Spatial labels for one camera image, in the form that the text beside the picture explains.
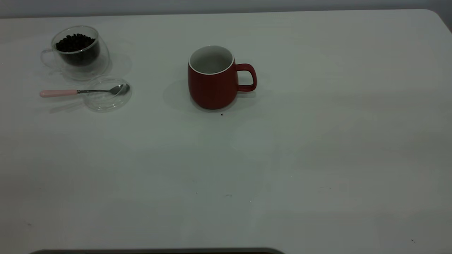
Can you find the red ceramic mug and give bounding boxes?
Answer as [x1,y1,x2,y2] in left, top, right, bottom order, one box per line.
[187,45,257,110]

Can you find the pink-handled metal spoon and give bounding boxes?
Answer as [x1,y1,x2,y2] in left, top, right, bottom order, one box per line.
[39,84,130,98]

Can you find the coffee beans pile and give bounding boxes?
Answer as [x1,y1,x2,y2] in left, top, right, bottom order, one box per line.
[55,34,100,66]

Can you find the clear double-wall glass cup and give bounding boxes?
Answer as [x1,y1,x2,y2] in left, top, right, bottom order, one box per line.
[40,25,110,81]

